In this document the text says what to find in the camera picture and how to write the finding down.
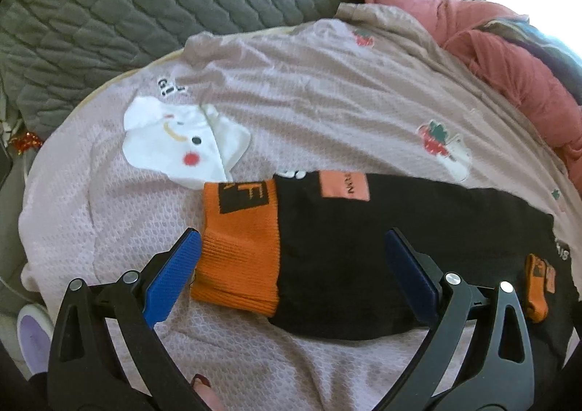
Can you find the white smiley face sock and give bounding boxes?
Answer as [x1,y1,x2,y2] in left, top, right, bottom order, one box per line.
[123,95,252,190]

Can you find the red tinsel ornament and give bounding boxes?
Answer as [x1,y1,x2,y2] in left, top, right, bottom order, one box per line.
[11,131,44,152]

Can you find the multicoloured cloth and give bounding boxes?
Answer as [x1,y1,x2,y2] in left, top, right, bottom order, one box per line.
[482,15,582,91]

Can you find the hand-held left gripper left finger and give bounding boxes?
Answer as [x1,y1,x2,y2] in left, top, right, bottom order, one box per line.
[47,228,214,411]

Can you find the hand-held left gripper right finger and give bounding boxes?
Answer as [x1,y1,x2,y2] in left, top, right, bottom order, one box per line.
[383,227,549,411]

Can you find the pink padded jacket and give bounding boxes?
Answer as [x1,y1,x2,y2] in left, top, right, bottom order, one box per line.
[357,0,582,175]

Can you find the black and orange sock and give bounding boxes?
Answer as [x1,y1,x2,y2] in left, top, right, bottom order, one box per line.
[190,169,577,375]

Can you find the pink strawberry print blanket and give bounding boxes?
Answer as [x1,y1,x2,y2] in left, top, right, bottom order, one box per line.
[18,2,582,411]

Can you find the purple slipper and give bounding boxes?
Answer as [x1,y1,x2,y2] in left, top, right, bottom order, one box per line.
[17,304,54,375]

